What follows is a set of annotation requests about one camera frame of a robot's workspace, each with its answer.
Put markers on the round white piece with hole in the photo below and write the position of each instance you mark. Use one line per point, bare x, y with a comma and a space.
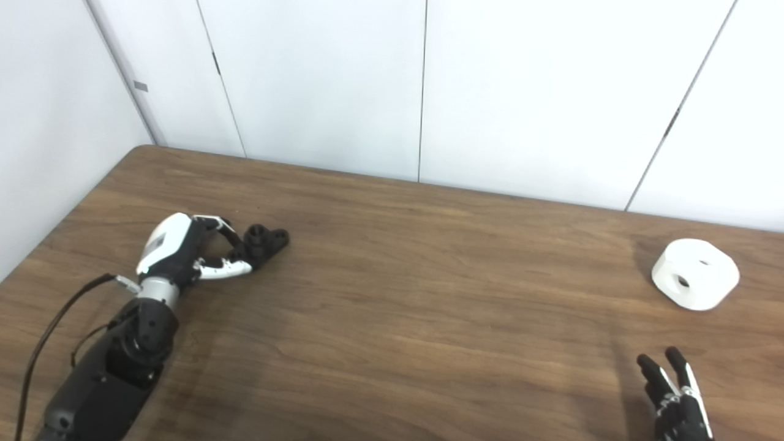
698, 275

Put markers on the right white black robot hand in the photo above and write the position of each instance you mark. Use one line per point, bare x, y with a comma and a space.
680, 404

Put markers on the black flanged holder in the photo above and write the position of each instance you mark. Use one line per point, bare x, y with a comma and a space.
263, 242

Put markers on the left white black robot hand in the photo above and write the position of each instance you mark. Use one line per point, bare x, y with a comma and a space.
168, 248

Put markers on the small grey wall label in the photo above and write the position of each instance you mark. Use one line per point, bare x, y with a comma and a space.
141, 86

